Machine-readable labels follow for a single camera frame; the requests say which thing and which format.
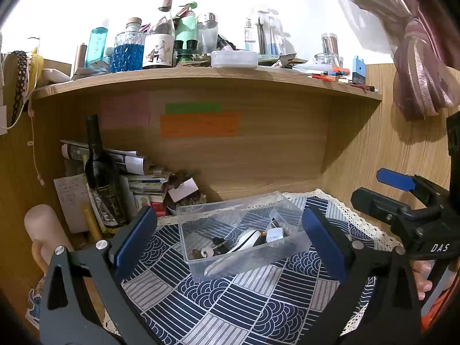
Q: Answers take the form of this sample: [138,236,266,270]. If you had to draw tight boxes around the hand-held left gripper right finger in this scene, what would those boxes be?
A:
[302,206,422,345]

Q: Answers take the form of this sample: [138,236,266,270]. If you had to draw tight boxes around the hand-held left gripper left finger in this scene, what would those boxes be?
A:
[39,206,159,345]

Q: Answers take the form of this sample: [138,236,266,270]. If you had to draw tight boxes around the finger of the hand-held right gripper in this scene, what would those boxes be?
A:
[351,188,438,238]
[377,168,451,210]

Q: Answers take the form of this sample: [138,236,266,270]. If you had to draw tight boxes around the clear plastic storage box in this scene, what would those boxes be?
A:
[176,190,312,283]

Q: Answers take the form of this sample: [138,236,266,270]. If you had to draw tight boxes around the silver folding pocket knife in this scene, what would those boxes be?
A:
[203,228,263,277]

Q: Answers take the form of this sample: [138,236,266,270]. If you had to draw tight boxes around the black metal clip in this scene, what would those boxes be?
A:
[212,236,233,254]

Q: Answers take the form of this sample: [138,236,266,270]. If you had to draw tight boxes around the person's right hand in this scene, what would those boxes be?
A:
[411,259,433,301]

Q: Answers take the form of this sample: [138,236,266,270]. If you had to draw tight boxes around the yellow stick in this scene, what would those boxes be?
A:
[83,205,105,242]

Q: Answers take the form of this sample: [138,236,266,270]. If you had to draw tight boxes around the stack of books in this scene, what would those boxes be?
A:
[122,167,174,217]

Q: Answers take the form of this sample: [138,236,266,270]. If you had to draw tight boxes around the dark wine bottle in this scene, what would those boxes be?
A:
[84,114,130,231]

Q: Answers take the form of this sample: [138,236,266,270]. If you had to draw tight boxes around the small white paper card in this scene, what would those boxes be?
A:
[168,179,199,202]

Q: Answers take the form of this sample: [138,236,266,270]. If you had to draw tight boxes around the white handwritten note paper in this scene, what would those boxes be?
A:
[54,174,93,234]

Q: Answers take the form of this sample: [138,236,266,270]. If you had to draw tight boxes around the rolled magazine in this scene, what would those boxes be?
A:
[60,140,146,174]

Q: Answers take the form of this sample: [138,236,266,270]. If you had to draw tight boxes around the beige cylinder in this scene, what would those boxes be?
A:
[24,204,74,271]

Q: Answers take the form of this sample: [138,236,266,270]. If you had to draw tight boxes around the blue white patterned tablecloth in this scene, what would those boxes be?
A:
[102,189,405,345]

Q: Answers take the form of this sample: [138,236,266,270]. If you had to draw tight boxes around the blue plastic block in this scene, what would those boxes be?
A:
[351,55,367,84]

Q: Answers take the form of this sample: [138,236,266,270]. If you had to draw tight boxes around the cartoon sticker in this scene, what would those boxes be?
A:
[25,287,44,323]

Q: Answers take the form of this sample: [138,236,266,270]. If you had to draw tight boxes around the pink sticky note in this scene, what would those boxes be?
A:
[101,93,151,130]

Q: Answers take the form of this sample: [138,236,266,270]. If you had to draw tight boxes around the orange sticky note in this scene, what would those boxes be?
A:
[159,112,239,138]

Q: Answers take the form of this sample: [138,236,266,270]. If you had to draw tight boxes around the glass jar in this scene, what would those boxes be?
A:
[315,53,340,69]

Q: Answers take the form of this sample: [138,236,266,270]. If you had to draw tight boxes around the pink curtain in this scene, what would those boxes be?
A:
[325,0,460,122]

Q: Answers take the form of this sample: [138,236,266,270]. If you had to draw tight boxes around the green sticky note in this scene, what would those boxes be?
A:
[165,102,222,114]

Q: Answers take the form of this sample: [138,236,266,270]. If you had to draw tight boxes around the clear tube of sticks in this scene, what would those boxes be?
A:
[321,33,340,57]

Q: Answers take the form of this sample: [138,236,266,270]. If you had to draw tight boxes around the wooden shelf board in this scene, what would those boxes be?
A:
[32,66,383,102]

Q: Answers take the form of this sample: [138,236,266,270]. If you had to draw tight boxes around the brown cylinder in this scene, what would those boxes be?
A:
[74,43,89,78]

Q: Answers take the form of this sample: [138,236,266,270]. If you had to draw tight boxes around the glass bottle with blue liquid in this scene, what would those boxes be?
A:
[111,17,146,74]

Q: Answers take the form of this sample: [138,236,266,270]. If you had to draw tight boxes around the clear bottle with illustrated label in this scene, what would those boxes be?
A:
[142,0,177,70]

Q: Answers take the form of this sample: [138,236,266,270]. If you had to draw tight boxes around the clear blister pack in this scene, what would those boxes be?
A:
[257,7,285,57]

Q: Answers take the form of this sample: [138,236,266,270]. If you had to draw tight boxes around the black binoculars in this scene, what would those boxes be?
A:
[174,39,199,62]

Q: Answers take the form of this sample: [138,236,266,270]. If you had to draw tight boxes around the teal plastic bottle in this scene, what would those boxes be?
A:
[85,28,108,67]

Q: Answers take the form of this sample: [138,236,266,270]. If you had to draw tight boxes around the dark lace ribbon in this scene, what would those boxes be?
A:
[11,51,28,126]

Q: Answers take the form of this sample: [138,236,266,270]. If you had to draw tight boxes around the yellow ribbon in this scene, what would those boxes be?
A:
[29,47,46,91]

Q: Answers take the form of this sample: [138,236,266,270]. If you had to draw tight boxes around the clear lidded container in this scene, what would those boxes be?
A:
[210,50,259,68]

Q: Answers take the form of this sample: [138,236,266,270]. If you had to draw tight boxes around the clear glass cup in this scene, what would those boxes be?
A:
[198,12,219,54]

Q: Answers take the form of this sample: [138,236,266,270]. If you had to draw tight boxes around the green pump bottle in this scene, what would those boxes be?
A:
[175,2,199,42]

